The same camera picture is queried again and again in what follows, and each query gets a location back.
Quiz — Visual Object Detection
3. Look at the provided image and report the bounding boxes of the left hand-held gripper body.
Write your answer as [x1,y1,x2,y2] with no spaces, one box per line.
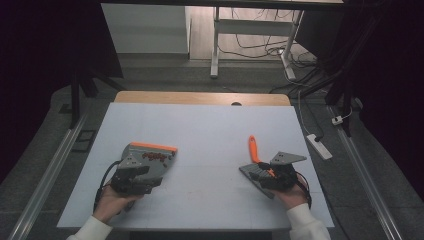
[109,154,155,196]

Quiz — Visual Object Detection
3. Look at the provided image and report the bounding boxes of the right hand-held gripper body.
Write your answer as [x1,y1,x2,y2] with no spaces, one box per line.
[265,151,308,193]

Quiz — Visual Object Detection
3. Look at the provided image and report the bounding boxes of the grey dustpan with orange edge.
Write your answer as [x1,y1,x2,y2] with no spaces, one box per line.
[119,141,179,188]

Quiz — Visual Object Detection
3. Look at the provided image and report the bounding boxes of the grey brush with orange handle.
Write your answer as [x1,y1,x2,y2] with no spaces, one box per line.
[238,134,277,200]

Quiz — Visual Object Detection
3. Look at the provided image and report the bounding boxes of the person's right hand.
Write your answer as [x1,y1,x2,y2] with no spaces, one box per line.
[275,174,310,211]

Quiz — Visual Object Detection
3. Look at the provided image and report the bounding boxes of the person's left hand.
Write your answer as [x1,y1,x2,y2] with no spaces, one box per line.
[93,184,144,224]

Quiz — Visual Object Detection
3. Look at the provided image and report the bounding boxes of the white power strip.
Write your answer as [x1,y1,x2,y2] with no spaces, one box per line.
[305,133,334,161]

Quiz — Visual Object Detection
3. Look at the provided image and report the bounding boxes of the black floor plate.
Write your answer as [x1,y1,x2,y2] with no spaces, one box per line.
[71,129,98,154]

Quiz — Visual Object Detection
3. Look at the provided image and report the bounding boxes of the white table mat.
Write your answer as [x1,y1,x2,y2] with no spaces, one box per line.
[56,101,335,232]

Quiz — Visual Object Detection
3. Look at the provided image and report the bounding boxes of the wooden table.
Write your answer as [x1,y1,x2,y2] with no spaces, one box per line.
[114,90,292,107]

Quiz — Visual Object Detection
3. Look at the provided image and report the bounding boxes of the black stand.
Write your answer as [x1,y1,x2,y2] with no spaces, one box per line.
[289,0,383,138]
[67,64,127,130]

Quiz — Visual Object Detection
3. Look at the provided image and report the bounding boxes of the white cabinet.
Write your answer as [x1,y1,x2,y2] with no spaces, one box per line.
[101,3,191,55]

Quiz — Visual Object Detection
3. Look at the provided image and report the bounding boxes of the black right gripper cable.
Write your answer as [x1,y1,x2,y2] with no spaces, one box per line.
[294,170,313,210]

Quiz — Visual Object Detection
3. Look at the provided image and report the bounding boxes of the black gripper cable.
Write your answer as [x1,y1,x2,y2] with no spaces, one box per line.
[294,170,313,210]
[93,159,122,212]

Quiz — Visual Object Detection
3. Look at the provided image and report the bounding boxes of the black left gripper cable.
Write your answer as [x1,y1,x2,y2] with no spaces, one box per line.
[93,159,122,212]

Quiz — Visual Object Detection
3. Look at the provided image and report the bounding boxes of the white power strip cable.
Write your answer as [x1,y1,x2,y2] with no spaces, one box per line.
[297,89,312,136]

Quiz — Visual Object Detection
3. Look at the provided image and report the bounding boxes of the aluminium floor rail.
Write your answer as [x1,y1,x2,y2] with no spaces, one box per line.
[327,105,403,240]
[7,111,90,240]

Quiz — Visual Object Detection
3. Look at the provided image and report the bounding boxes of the bundle of floor cables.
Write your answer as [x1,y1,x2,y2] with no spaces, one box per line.
[218,8,318,69]

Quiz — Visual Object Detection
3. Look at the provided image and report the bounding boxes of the white desk frame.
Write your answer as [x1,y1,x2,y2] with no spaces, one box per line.
[209,6,305,81]

